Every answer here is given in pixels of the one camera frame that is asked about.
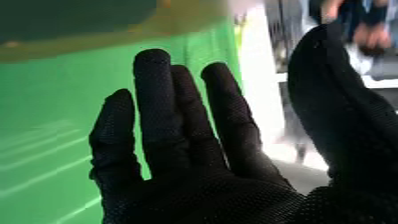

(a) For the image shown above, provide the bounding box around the person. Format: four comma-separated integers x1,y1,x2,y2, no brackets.
308,0,398,58

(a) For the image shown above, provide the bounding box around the dark mat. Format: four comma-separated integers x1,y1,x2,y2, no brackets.
0,0,161,45

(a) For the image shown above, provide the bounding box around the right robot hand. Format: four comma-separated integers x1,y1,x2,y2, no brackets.
88,23,398,224

